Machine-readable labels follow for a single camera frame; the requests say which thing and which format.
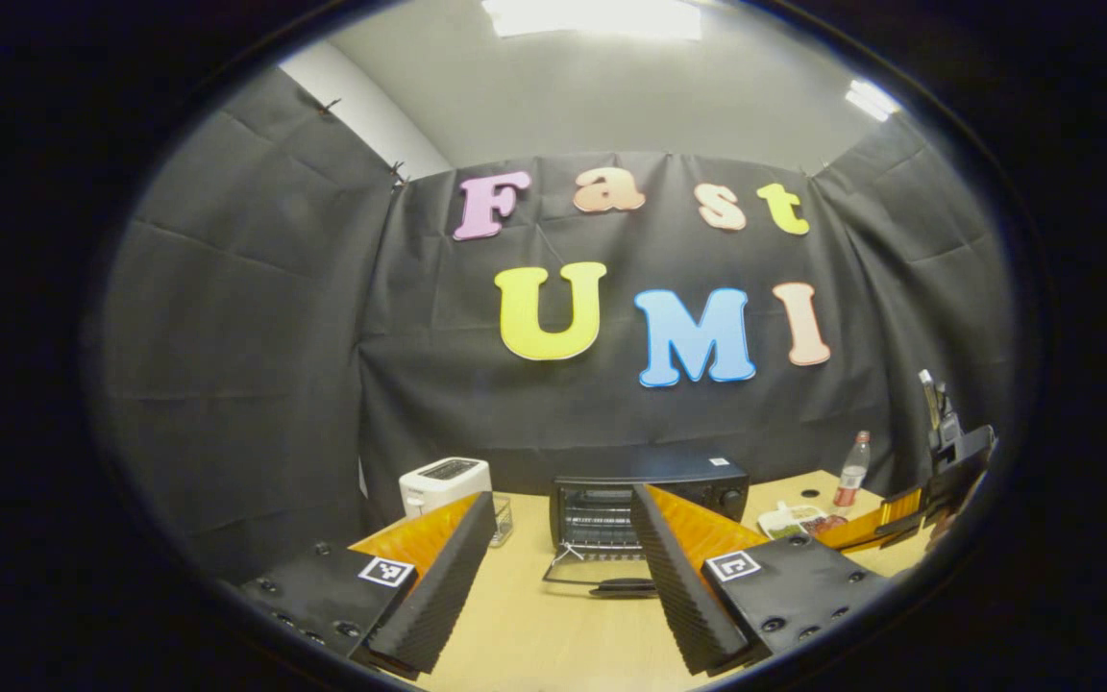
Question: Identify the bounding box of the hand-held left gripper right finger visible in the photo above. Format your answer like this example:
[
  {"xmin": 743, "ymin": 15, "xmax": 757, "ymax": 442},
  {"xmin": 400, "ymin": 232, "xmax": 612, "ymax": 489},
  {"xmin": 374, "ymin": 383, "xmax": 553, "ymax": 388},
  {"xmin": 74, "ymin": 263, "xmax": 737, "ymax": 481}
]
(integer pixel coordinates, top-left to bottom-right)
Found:
[{"xmin": 630, "ymin": 483, "xmax": 891, "ymax": 677}]

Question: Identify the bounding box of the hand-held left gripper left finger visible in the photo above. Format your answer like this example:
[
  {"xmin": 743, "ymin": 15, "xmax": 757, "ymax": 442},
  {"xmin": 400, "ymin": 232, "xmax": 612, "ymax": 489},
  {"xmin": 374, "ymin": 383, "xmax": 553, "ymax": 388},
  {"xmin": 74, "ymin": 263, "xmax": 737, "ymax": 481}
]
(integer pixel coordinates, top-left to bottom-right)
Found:
[{"xmin": 236, "ymin": 492, "xmax": 499, "ymax": 677}]

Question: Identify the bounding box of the black electric oven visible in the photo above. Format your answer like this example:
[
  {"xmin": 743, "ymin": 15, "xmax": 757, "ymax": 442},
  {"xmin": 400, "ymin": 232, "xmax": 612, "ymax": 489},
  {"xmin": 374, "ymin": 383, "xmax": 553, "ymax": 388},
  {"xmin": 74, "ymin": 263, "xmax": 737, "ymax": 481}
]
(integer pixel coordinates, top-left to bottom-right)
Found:
[{"xmin": 542, "ymin": 450, "xmax": 750, "ymax": 599}]

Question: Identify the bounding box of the clear bottle with red label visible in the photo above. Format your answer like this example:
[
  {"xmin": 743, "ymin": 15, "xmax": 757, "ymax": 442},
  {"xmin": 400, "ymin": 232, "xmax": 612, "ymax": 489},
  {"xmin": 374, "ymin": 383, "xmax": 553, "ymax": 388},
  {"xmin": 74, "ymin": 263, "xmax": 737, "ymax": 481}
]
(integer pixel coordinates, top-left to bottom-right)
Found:
[{"xmin": 832, "ymin": 431, "xmax": 872, "ymax": 509}]

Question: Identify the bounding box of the white divided bean plate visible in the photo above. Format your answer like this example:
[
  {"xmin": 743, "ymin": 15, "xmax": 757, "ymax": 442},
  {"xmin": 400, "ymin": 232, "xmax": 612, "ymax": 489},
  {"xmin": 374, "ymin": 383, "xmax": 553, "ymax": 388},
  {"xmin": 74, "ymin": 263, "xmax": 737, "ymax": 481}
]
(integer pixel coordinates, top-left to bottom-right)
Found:
[{"xmin": 757, "ymin": 500, "xmax": 849, "ymax": 542}]

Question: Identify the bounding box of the white toaster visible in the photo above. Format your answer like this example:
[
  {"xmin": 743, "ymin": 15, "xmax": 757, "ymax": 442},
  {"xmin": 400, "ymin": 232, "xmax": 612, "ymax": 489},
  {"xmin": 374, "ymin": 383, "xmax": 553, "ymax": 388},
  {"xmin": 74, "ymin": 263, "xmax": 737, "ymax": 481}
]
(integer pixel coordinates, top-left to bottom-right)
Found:
[{"xmin": 398, "ymin": 457, "xmax": 494, "ymax": 521}]

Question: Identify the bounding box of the black backdrop cloth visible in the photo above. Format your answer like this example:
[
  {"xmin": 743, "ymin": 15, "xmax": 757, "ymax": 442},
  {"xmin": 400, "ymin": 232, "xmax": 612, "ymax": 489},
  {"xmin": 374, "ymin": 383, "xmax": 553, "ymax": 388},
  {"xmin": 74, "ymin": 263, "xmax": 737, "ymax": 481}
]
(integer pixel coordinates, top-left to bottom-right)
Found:
[{"xmin": 92, "ymin": 65, "xmax": 1021, "ymax": 587}]

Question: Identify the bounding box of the small ceiling light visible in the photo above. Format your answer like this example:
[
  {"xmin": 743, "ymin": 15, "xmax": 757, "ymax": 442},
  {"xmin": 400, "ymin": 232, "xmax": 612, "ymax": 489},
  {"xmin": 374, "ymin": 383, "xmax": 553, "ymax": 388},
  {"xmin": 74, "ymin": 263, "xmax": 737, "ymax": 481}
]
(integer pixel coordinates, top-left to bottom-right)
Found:
[{"xmin": 844, "ymin": 79, "xmax": 902, "ymax": 123}]

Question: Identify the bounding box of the large ceiling light panel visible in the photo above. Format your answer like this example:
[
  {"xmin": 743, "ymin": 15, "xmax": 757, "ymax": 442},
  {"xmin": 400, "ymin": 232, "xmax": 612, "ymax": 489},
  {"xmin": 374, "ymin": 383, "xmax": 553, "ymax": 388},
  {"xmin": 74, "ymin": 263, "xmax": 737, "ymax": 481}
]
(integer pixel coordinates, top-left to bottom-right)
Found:
[{"xmin": 481, "ymin": 0, "xmax": 704, "ymax": 41}]

